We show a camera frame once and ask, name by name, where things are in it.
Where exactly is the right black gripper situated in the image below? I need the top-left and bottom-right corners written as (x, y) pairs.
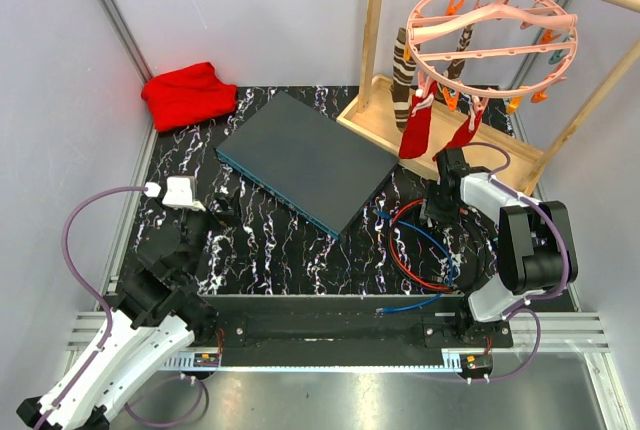
top-left (418, 179), bottom-right (460, 230)

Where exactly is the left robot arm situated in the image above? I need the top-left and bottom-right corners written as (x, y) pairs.
top-left (16, 177), bottom-right (241, 429)

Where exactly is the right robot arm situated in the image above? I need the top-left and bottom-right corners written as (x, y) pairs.
top-left (419, 147), bottom-right (578, 347)

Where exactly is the red sock left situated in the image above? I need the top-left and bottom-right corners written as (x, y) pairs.
top-left (398, 93), bottom-right (434, 160)

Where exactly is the red sock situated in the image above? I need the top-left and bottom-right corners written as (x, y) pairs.
top-left (432, 108), bottom-right (484, 162)
top-left (398, 93), bottom-right (434, 160)

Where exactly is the red sock right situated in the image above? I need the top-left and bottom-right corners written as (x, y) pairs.
top-left (432, 108), bottom-right (484, 162)

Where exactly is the red folded cloth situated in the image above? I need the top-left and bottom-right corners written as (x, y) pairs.
top-left (141, 62), bottom-right (237, 133)

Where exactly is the brown striped sock back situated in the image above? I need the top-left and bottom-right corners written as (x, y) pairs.
top-left (438, 24), bottom-right (474, 102)

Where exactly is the brown striped sock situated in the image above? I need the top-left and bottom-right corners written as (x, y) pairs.
top-left (438, 24), bottom-right (474, 102)
top-left (391, 27), bottom-right (416, 132)

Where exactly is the brown striped sock front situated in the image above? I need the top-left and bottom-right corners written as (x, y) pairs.
top-left (391, 27), bottom-right (416, 132)

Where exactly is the pink round clip hanger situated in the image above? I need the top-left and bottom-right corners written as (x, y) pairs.
top-left (405, 0), bottom-right (578, 112)

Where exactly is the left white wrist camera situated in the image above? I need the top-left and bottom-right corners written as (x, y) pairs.
top-left (162, 176), bottom-right (206, 212)

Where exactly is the red ethernet cable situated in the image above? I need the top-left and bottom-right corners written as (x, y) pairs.
top-left (387, 198), bottom-right (466, 294)

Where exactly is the wooden drying rack frame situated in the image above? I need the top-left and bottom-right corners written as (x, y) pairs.
top-left (337, 0), bottom-right (639, 194)

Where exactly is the dark blue network switch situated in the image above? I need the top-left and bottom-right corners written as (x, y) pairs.
top-left (216, 92), bottom-right (399, 240)

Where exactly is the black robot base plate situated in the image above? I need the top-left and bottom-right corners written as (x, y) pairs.
top-left (94, 292), bottom-right (581, 369)

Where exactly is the blue ethernet cable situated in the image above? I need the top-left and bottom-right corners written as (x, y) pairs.
top-left (372, 207), bottom-right (459, 315)

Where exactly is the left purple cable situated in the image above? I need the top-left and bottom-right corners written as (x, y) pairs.
top-left (32, 185), bottom-right (209, 429)

